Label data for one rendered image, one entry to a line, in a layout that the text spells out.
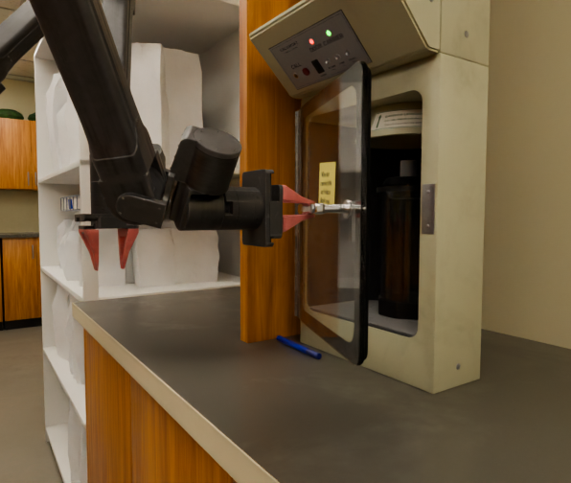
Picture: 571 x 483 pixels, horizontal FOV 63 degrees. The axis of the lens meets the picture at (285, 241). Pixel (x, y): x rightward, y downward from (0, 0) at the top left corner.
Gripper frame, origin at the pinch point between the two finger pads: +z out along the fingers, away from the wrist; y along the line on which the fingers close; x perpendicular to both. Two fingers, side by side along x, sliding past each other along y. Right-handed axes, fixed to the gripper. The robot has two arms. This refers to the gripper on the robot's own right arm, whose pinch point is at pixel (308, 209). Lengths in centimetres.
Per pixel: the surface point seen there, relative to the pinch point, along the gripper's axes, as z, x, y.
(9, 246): -14, 487, -35
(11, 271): -12, 487, -61
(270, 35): 1.4, 12.9, 29.0
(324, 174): 5.3, 2.9, 5.4
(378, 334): 12.2, -2.6, -19.8
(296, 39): 3.2, 7.8, 27.2
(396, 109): 15.7, -2.1, 15.9
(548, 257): 55, -6, -9
